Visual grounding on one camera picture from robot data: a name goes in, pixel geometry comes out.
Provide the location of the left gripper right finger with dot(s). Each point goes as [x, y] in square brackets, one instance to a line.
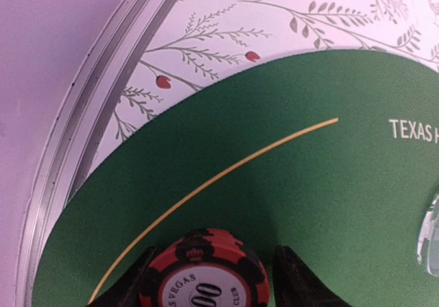
[295, 284]

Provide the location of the red black chip stack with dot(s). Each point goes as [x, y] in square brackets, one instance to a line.
[206, 267]

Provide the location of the floral tablecloth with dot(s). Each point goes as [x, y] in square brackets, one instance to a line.
[274, 22]

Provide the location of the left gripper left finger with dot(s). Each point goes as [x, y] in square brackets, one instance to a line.
[125, 291]

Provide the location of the green poker mat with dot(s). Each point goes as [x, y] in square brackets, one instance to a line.
[362, 246]

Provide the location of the clear dealer button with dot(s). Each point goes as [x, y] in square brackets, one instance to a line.
[427, 245]

